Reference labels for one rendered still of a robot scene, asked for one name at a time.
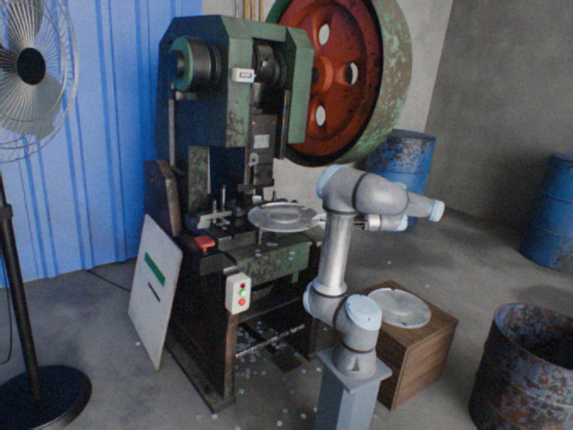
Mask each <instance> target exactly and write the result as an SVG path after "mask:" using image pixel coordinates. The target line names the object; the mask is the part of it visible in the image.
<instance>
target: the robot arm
mask: <svg viewBox="0 0 573 430"><path fill-rule="evenodd" d="M316 193H317V196H318V197H319V198H320V199H322V200H323V202H322V209H323V211H324V212H322V213H319V214H317V215H316V216H314V217H313V218H312V220H314V219H320V218H321V219H323V220H320V222H319V223H318V224H317V225H319V226H321V227H322V228H323V229H324V232H323V239H322V246H321V258H320V264H319V271H318V277H317V278H315V279H314V280H313V282H311V283H310V284H309V285H308V287H307V288H306V292H304V308H305V310H306V311H307V312H308V313H310V314H311V315H312V316H313V317H316V318H318V319H320V320H322V321H323V322H325V323H327V324H329V325H330V326H332V327H334V328H336V329H337V330H339V331H340V332H341V335H340V339H339V342H338V343H337V345H336V346H335V347H334V348H333V354H332V363H333V366H334V368H335V369H336V370H337V371H338V372H340V373H341V374H343V375H345V376H348V377H350V378H354V379H365V378H368V377H370V376H372V375H373V374H374V372H375V370H376V367H377V358H376V351H375V345H376V341H377V338H378V333H379V327H380V325H381V316H382V312H381V309H380V307H379V305H378V304H377V303H376V302H375V301H374V300H372V299H370V298H369V297H367V296H364V295H362V296H360V295H359V294H354V295H351V296H349V295H347V294H346V288H347V286H346V284H345V283H344V271H345V266H346V260H347V254H348V249H349V244H350V235H352V231H353V230H354V229H362V230H371V231H374V230H392V231H397V230H405V228H406V226H407V215H409V216H414V217H420V218H426V219H428V220H432V221H438V220H439V219H440V217H441V216H442V214H443V209H444V204H443V203H442V202H441V201H439V200H433V199H431V198H427V197H424V196H422V195H417V194H414V193H411V192H408V191H407V190H406V186H405V185H404V184H402V183H397V182H391V181H389V180H387V179H385V178H383V177H381V176H379V175H376V174H372V173H369V172H365V171H360V170H357V169H354V168H350V167H348V166H341V165H331V166H329V167H328V168H327V169H326V170H325V171H324V172H323V173H322V174H321V176H320V178H319V180H318V183H317V185H316ZM359 212H362V216H361V217H360V215H358V214H359ZM324 220H325V221H324Z"/></svg>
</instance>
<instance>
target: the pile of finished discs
mask: <svg viewBox="0 0 573 430"><path fill-rule="evenodd" d="M368 297H369V298H370V299H372V300H374V301H375V302H376V303H377V304H378V305H379V307H380V309H381V312H382V316H381V320H382V321H384V322H386V323H389V324H391V325H394V326H397V327H401V328H419V327H422V326H424V325H426V324H427V323H428V322H429V321H430V318H431V311H429V307H428V306H427V304H426V303H425V302H424V301H422V300H421V299H419V298H418V297H416V296H414V295H412V294H411V293H407V292H404V291H401V290H397V289H396V290H393V291H392V290H391V289H390V288H382V289H378V290H375V291H372V292H371V293H370V294H369V295H368ZM422 324H423V325H422Z"/></svg>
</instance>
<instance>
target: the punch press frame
mask: <svg viewBox="0 0 573 430"><path fill-rule="evenodd" d="M179 35H184V36H191V37H197V38H201V39H202V40H203V41H204V42H205V45H206V47H207V49H208V52H209V55H210V60H211V73H210V77H209V81H208V83H207V86H206V87H205V89H204V90H203V91H202V92H200V93H197V100H187V101H176V100H171V99H169V98H168V57H169V54H170V51H171V46H172V44H173V42H174V40H175V39H176V37H177V36H179ZM253 39H257V40H263V41H265V42H267V43H268V44H269V46H270V48H271V49H272V52H273V56H274V58H275V59H276V60H277V61H278V64H279V68H280V74H279V78H278V80H277V82H276V84H275V85H274V86H273V87H271V88H276V89H283V90H290V91H291V93H290V102H289V106H290V107H289V112H288V121H287V131H286V143H301V142H304V140H305V132H306V124H307V116H308V108H309V100H310V85H311V77H312V69H313V61H314V53H315V49H314V47H313V45H312V43H311V42H310V39H309V37H308V35H307V33H306V31H305V30H304V29H299V28H294V27H290V26H281V25H276V24H271V23H266V22H261V21H256V20H248V19H242V18H238V17H233V16H228V15H194V16H180V17H174V18H173V20H172V21H171V23H170V25H169V26H168V28H167V30H166V31H165V34H164V36H163V37H162V38H161V40H160V42H159V59H158V77H157V95H156V114H155V142H156V154H157V160H167V162H168V164H169V166H170V168H171V170H172V172H173V174H174V176H175V178H176V182H177V194H178V200H179V207H180V213H181V220H182V232H183V234H188V233H189V234H191V235H192V236H193V237H198V236H197V235H196V234H195V233H194V232H192V231H191V230H190V229H188V228H187V227H186V226H185V214H186V213H191V212H197V213H199V212H200V211H205V210H210V209H212V201H213V200H217V208H219V207H220V206H221V189H220V183H219V182H218V179H219V175H220V174H227V173H229V157H228V156H227V155H225V154H222V148H234V147H247V138H248V122H249V107H250V91H251V82H241V81H234V80H231V68H240V69H250V70H252V45H253ZM208 150H209V160H210V184H211V193H210V194H208ZM307 242H310V239H309V238H307V237H305V236H303V235H301V234H299V233H298V232H297V233H293V234H290V235H284V236H280V237H276V241H272V242H271V243H272V244H273V243H276V244H277V246H269V245H266V244H267V243H264V244H261V245H258V244H257V243H253V244H250V245H246V246H243V247H237V248H233V249H230V250H227V251H223V253H224V256H226V257H227V258H228V259H230V260H231V261H232V262H233V263H235V264H236V265H237V272H238V273H239V274H240V273H243V274H245V275H246V276H248V277H249V278H250V279H251V286H250V298H251V297H252V287H254V286H257V285H259V284H262V283H265V282H269V281H272V280H274V279H277V278H279V277H282V276H286V275H289V278H288V281H289V282H290V283H295V282H297V281H298V273H299V271H300V270H304V269H307V266H308V259H309V252H310V245H308V244H307ZM256 249H258V250H260V252H255V250H256ZM289 252H294V254H290V253H289ZM256 253H260V254H261V256H256ZM263 256H268V258H267V259H265V258H263ZM288 257H292V258H293V259H288ZM276 259H279V260H280V262H275V260H276ZM302 328H304V324H303V323H301V324H299V325H297V326H295V327H293V328H290V329H288V330H286V331H284V332H282V333H279V334H277V335H275V336H273V337H270V338H268V339H267V340H264V341H261V342H259V343H257V344H256V345H253V346H250V347H248V348H246V349H244V350H242V351H240V352H237V353H236V359H238V358H240V357H243V356H245V355H246V354H248V353H251V352H254V351H256V350H257V349H259V348H261V347H264V346H266V345H268V344H270V343H272V342H274V341H277V340H279V339H281V338H283V337H285V336H287V335H289V334H292V333H294V332H296V331H298V330H300V329H302Z"/></svg>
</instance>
